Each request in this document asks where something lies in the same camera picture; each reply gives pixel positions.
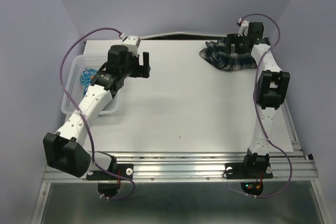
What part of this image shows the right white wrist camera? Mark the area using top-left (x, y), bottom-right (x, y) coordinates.
top-left (237, 18), bottom-right (249, 37)

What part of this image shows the blue floral skirt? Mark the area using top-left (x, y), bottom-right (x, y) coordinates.
top-left (79, 68), bottom-right (97, 97)

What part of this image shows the navy plaid skirt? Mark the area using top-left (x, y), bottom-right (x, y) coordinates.
top-left (199, 37), bottom-right (257, 72)

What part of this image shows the aluminium mounting rail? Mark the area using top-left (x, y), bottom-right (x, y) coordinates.
top-left (41, 152), bottom-right (320, 184)

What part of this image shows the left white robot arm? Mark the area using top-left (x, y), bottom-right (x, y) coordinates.
top-left (43, 45), bottom-right (151, 177)

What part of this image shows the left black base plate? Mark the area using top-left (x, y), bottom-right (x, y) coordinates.
top-left (86, 163), bottom-right (133, 181)

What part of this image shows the white plastic basket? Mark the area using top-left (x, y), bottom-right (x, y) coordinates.
top-left (61, 53), bottom-right (118, 115)

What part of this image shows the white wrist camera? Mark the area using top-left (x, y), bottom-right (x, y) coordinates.
top-left (122, 35), bottom-right (141, 56)
top-left (237, 18), bottom-right (249, 37)

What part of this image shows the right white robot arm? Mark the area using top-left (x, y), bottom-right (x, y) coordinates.
top-left (223, 19), bottom-right (290, 179)

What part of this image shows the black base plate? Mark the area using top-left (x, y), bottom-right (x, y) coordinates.
top-left (86, 163), bottom-right (133, 181)
top-left (223, 163), bottom-right (273, 179)

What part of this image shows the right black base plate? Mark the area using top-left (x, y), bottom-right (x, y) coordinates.
top-left (223, 163), bottom-right (273, 179)

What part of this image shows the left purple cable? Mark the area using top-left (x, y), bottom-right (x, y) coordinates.
top-left (59, 27), bottom-right (136, 200)

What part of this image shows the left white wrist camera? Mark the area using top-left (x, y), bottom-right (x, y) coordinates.
top-left (122, 35), bottom-right (141, 56)

